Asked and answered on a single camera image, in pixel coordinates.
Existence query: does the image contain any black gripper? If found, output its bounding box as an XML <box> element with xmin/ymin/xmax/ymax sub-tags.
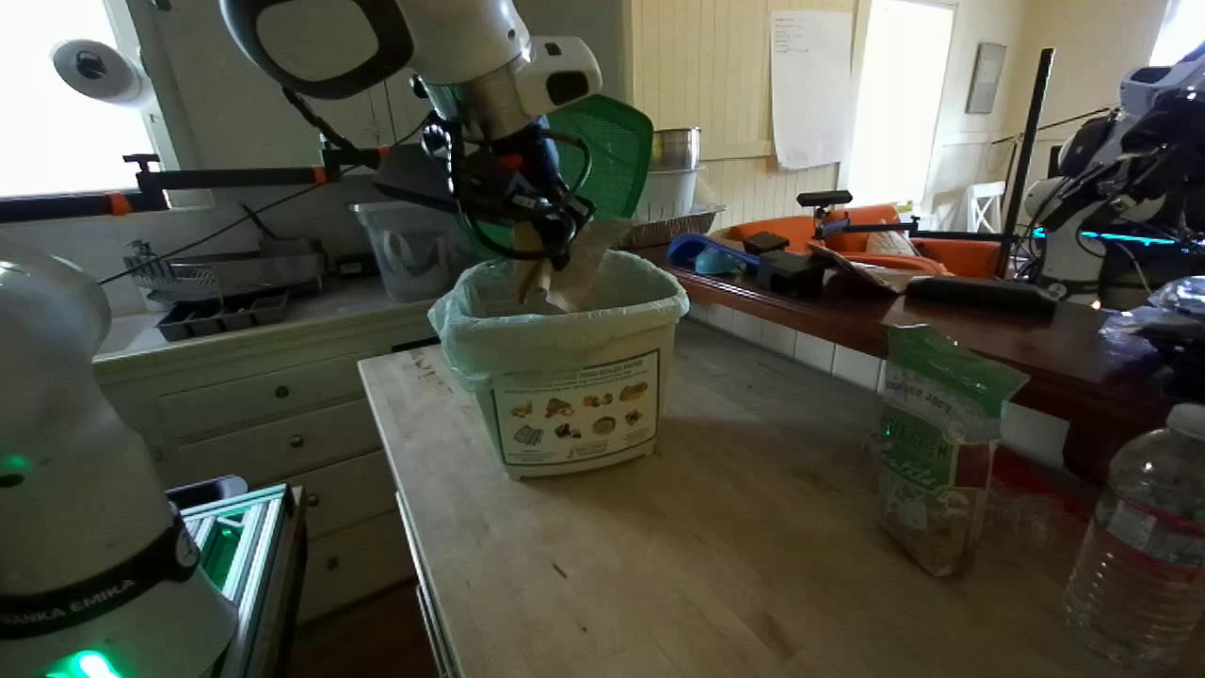
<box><xmin>453</xmin><ymin>119</ymin><xmax>592</xmax><ymax>268</ymax></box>

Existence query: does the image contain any green trash can lid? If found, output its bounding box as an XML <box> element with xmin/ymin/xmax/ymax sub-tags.
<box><xmin>462</xmin><ymin>94</ymin><xmax>652</xmax><ymax>261</ymax></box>

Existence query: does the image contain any brown paper wrapper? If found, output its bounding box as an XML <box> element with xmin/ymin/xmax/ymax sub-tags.
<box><xmin>514</xmin><ymin>222</ymin><xmax>623</xmax><ymax>312</ymax></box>

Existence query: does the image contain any white trash can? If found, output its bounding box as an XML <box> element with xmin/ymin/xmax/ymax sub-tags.
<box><xmin>462</xmin><ymin>346</ymin><xmax>665</xmax><ymax>479</ymax></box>

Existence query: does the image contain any pale green bin liner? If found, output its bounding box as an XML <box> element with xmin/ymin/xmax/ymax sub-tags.
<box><xmin>430</xmin><ymin>253</ymin><xmax>689</xmax><ymax>385</ymax></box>

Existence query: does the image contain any clear plastic container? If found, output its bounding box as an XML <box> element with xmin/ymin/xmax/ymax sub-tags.
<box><xmin>352</xmin><ymin>201</ymin><xmax>468</xmax><ymax>300</ymax></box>

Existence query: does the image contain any steel mixing bowl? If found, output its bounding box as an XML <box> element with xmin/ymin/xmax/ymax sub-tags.
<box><xmin>652</xmin><ymin>126</ymin><xmax>700</xmax><ymax>168</ymax></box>

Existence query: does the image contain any cream drawer cabinet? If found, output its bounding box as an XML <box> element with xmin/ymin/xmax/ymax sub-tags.
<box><xmin>96</xmin><ymin>300</ymin><xmax>431</xmax><ymax>622</ymax></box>

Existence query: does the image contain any orange cloth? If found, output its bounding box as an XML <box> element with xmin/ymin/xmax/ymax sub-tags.
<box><xmin>723</xmin><ymin>203</ymin><xmax>1003</xmax><ymax>280</ymax></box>

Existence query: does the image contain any dish rack tray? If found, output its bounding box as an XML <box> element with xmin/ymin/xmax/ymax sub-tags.
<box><xmin>123</xmin><ymin>237</ymin><xmax>325</xmax><ymax>342</ymax></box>

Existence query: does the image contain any green labelled plastic bag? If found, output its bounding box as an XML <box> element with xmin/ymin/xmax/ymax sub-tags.
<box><xmin>875</xmin><ymin>322</ymin><xmax>1028</xmax><ymax>578</ymax></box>

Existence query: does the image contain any framed picture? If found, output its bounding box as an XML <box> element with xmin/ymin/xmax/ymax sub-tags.
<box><xmin>964</xmin><ymin>42</ymin><xmax>1004</xmax><ymax>116</ymax></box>

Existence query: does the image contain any dark wooden side table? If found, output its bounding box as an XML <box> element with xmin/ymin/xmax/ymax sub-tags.
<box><xmin>675</xmin><ymin>262</ymin><xmax>1205</xmax><ymax>487</ymax></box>

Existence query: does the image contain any clear plastic water bottle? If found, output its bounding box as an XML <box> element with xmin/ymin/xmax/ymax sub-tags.
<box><xmin>1060</xmin><ymin>403</ymin><xmax>1205</xmax><ymax>670</ymax></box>

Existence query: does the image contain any white paper on wall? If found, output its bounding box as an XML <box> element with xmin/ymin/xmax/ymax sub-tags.
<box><xmin>773</xmin><ymin>12</ymin><xmax>856</xmax><ymax>168</ymax></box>

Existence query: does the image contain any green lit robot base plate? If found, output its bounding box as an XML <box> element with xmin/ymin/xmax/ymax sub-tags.
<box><xmin>168</xmin><ymin>475</ymin><xmax>305</xmax><ymax>678</ymax></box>

